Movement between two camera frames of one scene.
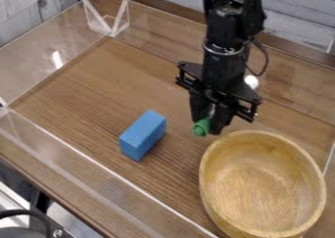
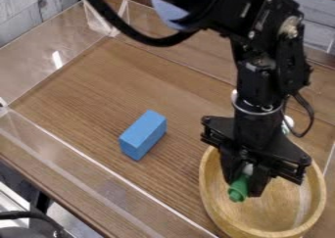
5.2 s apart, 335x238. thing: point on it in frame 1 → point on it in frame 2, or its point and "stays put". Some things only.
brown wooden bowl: x=262 y=187 stays put
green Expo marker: x=200 y=127 → x=238 y=186
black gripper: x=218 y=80 → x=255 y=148
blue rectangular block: x=144 y=134 stays put
